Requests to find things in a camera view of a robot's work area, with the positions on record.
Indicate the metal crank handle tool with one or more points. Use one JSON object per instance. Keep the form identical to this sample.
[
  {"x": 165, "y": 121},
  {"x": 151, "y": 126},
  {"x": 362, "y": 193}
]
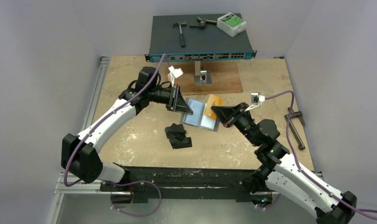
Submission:
[{"x": 299, "y": 115}]

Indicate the blue network switch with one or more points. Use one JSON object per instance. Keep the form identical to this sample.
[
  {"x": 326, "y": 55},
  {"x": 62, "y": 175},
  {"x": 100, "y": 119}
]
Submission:
[{"x": 207, "y": 44}]

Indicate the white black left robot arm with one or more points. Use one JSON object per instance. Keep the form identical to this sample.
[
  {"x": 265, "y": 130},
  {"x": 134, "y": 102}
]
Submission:
[{"x": 80, "y": 152}]

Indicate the grey metal stand base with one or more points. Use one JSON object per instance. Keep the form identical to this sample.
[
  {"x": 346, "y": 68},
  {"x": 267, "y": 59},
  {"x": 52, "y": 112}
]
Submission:
[{"x": 201, "y": 75}]

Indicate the grey card holder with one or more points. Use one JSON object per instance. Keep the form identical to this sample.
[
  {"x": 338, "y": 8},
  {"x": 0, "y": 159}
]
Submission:
[{"x": 198, "y": 119}]

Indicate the white green plastic box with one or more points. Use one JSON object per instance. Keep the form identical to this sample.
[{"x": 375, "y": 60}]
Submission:
[{"x": 231, "y": 24}]

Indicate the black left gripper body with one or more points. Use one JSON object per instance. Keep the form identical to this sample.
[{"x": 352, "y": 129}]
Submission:
[{"x": 172, "y": 94}]

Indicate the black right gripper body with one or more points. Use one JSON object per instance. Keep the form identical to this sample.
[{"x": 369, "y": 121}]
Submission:
[{"x": 233, "y": 114}]

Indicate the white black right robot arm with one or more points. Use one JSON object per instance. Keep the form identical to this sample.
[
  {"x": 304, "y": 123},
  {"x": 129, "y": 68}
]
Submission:
[{"x": 281, "y": 173}]

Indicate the black credit card stack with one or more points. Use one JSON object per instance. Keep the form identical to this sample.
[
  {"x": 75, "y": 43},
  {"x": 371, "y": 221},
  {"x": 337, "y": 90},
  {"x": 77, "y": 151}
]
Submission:
[{"x": 176, "y": 135}]

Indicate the dark metal clamp tool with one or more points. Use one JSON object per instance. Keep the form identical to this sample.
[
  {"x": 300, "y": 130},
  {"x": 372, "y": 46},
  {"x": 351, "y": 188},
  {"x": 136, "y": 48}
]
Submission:
[{"x": 202, "y": 23}]

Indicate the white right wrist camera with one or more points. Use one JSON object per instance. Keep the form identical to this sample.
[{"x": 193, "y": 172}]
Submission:
[{"x": 256, "y": 100}]

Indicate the aluminium frame rail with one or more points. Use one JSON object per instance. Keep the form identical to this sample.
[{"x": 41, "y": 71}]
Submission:
[{"x": 61, "y": 191}]

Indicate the brown wooden board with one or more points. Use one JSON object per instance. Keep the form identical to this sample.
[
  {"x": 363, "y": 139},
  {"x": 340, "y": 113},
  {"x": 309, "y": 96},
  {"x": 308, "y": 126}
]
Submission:
[{"x": 224, "y": 77}]

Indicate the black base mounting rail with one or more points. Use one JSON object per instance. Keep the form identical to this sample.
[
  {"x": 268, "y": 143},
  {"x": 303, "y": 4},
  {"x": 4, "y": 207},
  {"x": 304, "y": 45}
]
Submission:
[{"x": 241, "y": 185}]

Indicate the small hammer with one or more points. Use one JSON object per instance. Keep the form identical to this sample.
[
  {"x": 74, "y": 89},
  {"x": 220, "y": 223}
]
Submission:
[{"x": 181, "y": 35}]

